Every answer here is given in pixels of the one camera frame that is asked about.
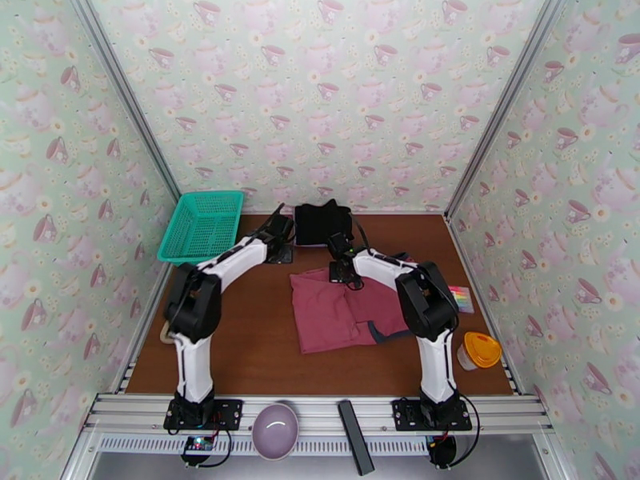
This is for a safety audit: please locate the black garment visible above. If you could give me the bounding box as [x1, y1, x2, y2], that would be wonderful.
[294, 199, 354, 247]

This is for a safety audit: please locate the maroon red tank top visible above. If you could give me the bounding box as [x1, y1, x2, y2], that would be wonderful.
[290, 251, 416, 356]

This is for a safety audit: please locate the teal plastic mesh basket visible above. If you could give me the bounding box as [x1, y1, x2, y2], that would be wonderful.
[157, 190, 246, 268]

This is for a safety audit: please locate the rainbow sticky notes pack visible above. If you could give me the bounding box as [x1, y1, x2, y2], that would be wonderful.
[448, 286, 474, 314]

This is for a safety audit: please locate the clear cup with orange lid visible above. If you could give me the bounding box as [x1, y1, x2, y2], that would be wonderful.
[456, 331, 502, 372]

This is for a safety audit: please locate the black rectangular bar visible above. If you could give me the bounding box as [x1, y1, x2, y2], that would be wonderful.
[337, 399, 376, 477]

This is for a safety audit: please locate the purple bowl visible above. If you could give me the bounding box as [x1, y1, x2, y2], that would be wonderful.
[251, 402, 301, 462]

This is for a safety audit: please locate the small electronics circuit board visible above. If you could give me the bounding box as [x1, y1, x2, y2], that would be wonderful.
[182, 435, 217, 457]

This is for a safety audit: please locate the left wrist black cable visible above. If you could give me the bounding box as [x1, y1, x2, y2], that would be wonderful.
[259, 202, 286, 236]

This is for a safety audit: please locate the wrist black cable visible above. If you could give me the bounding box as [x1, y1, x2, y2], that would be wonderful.
[350, 215, 372, 253]
[259, 202, 286, 236]

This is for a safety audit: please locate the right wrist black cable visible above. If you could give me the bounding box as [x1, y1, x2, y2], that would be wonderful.
[350, 215, 372, 253]

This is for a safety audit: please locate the aluminium front rail frame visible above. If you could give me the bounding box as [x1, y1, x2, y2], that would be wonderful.
[82, 393, 554, 434]

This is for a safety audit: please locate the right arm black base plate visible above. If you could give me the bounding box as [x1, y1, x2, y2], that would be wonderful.
[391, 397, 474, 432]

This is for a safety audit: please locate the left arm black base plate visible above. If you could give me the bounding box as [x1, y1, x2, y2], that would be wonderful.
[163, 397, 243, 431]

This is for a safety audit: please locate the left aluminium corner post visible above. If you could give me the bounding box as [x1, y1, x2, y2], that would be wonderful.
[67, 0, 181, 200]

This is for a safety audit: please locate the aluminium corner post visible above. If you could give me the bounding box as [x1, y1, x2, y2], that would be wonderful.
[67, 0, 181, 200]
[445, 0, 574, 220]

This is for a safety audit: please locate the right aluminium corner post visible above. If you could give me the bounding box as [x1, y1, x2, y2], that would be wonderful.
[445, 0, 574, 220]

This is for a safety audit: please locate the left base black cable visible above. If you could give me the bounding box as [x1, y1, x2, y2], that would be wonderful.
[198, 427, 232, 469]

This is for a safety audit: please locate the base black cable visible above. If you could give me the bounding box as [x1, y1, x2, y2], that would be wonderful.
[198, 427, 232, 469]
[447, 398, 482, 467]

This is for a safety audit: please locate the right base black cable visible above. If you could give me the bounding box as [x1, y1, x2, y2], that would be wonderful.
[447, 398, 482, 467]

